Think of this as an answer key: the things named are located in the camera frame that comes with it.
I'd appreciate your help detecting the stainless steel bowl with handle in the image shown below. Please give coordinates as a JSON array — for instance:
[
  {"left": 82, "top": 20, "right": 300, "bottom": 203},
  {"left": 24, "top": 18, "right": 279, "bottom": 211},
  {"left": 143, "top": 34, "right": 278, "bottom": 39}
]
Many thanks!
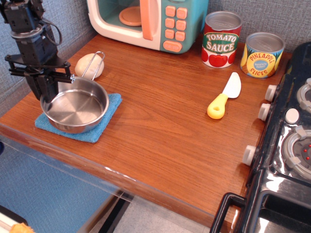
[{"left": 40, "top": 51, "right": 109, "bottom": 133}]

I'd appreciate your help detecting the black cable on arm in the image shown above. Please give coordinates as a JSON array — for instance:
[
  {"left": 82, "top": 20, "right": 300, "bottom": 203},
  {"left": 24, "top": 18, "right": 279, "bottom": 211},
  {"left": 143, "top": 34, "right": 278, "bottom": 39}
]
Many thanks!
[{"left": 38, "top": 18, "right": 63, "bottom": 47}]

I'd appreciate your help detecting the white toy egg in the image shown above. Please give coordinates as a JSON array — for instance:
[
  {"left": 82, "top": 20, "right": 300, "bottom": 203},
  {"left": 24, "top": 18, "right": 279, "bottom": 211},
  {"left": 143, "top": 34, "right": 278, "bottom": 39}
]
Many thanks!
[{"left": 75, "top": 53, "right": 104, "bottom": 80}]

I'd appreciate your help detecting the orange plate inside microwave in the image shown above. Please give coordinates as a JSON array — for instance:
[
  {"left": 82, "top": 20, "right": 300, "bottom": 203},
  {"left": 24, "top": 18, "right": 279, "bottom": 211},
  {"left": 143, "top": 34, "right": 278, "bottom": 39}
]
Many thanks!
[{"left": 119, "top": 6, "right": 141, "bottom": 27}]

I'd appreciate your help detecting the pineapple slices can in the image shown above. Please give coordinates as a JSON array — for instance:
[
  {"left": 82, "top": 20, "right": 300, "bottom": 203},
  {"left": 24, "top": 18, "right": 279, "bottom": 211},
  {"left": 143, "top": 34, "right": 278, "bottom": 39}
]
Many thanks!
[{"left": 240, "top": 32, "right": 285, "bottom": 78}]

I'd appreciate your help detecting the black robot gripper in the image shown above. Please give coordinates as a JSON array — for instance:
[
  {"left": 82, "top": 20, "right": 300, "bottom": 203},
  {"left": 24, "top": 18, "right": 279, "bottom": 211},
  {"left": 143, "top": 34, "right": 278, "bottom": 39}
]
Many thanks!
[{"left": 5, "top": 24, "right": 74, "bottom": 103}]

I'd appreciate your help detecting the tomato sauce can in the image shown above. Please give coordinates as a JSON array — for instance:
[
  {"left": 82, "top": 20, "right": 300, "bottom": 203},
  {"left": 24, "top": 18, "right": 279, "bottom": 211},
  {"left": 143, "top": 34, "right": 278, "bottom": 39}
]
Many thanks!
[{"left": 201, "top": 11, "right": 242, "bottom": 68}]

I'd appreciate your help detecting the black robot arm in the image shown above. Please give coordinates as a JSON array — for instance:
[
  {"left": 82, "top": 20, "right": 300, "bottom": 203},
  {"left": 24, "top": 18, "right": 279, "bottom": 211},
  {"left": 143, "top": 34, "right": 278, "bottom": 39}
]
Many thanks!
[{"left": 0, "top": 0, "right": 75, "bottom": 103}]

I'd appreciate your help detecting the teal toy microwave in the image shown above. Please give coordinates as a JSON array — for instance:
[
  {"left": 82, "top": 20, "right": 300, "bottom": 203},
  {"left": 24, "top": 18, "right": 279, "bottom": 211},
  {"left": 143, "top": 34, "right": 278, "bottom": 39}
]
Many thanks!
[{"left": 87, "top": 0, "right": 208, "bottom": 54}]

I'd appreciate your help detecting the blue folded towel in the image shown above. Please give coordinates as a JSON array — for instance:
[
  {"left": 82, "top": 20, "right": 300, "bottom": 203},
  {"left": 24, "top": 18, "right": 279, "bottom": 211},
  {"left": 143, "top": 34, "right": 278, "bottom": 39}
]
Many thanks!
[{"left": 35, "top": 93, "right": 122, "bottom": 143}]

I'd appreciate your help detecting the yellow handled toy knife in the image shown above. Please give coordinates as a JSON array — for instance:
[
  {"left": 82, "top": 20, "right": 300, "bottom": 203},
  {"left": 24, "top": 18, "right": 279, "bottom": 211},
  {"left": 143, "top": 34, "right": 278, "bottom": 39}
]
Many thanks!
[{"left": 207, "top": 72, "right": 242, "bottom": 119}]

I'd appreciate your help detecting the black toy stove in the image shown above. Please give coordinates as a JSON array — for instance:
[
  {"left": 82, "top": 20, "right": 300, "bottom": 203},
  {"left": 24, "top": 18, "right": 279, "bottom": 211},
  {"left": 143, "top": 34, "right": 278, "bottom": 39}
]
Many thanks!
[{"left": 210, "top": 42, "right": 311, "bottom": 233}]

